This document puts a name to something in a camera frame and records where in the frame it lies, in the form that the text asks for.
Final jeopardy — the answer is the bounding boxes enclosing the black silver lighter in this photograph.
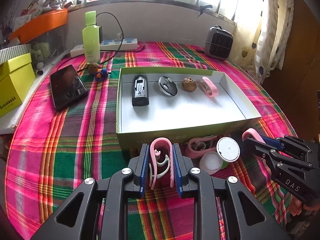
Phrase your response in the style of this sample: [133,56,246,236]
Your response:
[131,74,150,107]

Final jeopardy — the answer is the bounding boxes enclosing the grey white striped box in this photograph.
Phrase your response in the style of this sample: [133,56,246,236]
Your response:
[0,43,32,64]

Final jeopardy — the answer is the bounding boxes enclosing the black smartphone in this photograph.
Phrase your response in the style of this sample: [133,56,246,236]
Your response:
[49,64,88,112]

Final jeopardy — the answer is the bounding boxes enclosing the black cable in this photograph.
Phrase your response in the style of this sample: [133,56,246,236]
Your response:
[60,12,147,65]

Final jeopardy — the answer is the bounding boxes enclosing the light green plastic bottle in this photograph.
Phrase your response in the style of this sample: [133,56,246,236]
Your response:
[82,10,101,64]

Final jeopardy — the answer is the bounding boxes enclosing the green white cardboard box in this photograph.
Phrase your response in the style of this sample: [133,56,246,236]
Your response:
[116,67,262,150]

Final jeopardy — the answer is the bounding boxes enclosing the black round case silver discs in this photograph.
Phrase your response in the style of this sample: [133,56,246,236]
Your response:
[158,76,178,97]

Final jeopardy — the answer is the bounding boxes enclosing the blue orange keychain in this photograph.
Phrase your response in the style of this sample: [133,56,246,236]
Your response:
[95,69,112,82]

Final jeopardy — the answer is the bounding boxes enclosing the yellow cardboard box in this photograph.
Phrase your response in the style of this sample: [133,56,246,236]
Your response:
[0,52,36,118]

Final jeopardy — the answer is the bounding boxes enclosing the person's right hand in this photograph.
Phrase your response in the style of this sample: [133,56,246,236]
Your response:
[289,198,305,217]

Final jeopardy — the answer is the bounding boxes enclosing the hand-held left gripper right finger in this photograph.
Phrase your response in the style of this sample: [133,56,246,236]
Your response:
[172,143,292,240]

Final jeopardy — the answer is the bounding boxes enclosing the pink plastic clip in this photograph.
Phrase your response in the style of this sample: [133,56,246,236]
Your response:
[149,137,175,190]
[184,135,218,159]
[199,76,219,98]
[242,128,263,143]

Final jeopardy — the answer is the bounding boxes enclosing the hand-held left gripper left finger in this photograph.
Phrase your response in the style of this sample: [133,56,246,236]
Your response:
[30,143,150,240]

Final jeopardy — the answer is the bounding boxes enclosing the pale green soft object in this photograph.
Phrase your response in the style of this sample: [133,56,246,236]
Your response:
[31,41,52,55]

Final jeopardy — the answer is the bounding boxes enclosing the clear plastic container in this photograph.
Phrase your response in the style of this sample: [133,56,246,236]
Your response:
[30,25,69,63]

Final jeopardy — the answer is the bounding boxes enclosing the small brown walnut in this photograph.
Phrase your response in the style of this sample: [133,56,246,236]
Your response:
[89,64,102,76]

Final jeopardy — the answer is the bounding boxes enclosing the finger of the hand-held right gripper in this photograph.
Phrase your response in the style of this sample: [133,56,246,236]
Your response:
[243,137,313,203]
[259,134,313,156]

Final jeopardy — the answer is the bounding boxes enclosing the large brown walnut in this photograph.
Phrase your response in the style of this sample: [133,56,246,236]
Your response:
[181,77,195,91]

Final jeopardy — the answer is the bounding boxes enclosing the brown wooden cabinet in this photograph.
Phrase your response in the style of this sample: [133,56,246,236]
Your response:
[269,0,320,135]

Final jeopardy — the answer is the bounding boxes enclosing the black window latch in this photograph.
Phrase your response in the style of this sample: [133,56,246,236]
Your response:
[197,4,213,18]

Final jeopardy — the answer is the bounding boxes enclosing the grey small heater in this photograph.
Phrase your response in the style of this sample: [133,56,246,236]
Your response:
[204,25,234,61]

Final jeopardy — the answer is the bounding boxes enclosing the small clear cream jar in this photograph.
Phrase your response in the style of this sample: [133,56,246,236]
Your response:
[199,152,224,175]

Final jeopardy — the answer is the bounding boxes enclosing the green jar white lid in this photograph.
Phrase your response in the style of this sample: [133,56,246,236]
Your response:
[216,136,241,170]

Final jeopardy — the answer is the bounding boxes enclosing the orange plastic tray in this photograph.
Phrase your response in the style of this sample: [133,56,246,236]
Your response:
[9,8,68,43]

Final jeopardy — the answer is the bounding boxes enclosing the heart print curtain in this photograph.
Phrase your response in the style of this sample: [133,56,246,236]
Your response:
[234,0,295,85]

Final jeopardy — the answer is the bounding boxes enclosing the white power strip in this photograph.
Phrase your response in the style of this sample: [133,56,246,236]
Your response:
[70,37,138,58]

